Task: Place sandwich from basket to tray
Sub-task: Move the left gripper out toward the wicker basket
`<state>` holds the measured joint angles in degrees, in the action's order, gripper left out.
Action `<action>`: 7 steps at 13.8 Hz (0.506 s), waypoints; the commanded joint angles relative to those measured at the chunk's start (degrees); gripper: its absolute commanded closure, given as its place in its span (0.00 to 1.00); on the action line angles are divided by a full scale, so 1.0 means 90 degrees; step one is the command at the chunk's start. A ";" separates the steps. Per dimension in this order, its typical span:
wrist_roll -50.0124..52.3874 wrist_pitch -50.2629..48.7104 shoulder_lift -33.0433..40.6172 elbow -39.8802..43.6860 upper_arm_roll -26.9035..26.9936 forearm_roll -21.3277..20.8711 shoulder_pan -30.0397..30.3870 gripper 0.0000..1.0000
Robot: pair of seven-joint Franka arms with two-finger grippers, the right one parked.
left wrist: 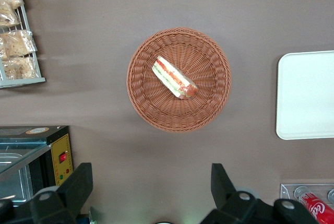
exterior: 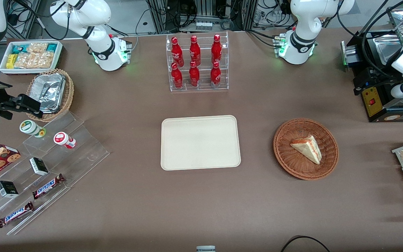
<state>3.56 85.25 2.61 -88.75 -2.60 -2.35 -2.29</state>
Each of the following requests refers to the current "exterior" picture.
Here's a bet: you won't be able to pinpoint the brown round wicker basket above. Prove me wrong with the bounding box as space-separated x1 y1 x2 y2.
273 118 339 181

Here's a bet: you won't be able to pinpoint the clear cracker bag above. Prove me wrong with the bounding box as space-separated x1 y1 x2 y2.
27 42 48 54
14 51 54 69

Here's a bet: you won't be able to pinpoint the steel food pan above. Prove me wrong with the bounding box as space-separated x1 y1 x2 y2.
372 35 403 68

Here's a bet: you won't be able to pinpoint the red cola bottle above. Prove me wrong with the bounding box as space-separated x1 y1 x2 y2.
171 36 185 68
189 61 200 88
211 34 222 65
171 62 184 90
210 61 222 88
189 35 202 67

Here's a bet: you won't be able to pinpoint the green lid yogurt cup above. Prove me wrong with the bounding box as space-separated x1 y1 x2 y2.
19 119 47 138

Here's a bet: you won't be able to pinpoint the clear acrylic stepped display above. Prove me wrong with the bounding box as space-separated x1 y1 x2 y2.
0 111 110 236

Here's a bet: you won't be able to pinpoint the red lid yogurt cup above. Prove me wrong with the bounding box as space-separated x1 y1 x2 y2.
53 131 77 149

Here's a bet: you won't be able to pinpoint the cream plastic serving tray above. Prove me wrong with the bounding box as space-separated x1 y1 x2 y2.
161 115 241 171

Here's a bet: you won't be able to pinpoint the black cable loop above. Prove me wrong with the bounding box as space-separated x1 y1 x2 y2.
280 235 332 252

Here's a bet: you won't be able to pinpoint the light tan wicker basket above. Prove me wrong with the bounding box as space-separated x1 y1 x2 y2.
26 68 75 123

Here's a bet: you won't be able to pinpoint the brown Snickers bar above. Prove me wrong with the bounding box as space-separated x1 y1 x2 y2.
0 201 34 229
31 174 66 200

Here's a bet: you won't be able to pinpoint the clear acrylic bottle rack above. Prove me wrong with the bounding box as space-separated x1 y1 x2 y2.
166 31 229 92

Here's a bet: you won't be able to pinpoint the black heated display case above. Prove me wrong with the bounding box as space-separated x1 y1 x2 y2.
341 6 403 123

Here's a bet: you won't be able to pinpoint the silver foil packets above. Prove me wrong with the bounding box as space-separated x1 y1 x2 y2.
30 73 66 114

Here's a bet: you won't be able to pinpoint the white rectangular snack bin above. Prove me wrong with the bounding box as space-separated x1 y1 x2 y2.
0 41 63 75

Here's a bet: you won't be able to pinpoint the small black carton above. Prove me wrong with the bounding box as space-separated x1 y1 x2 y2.
29 157 49 176
0 180 19 198

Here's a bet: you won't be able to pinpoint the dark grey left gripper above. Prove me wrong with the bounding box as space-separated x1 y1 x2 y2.
354 66 403 96

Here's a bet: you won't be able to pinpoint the triangle sandwich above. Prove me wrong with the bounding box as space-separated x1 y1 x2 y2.
290 135 323 165

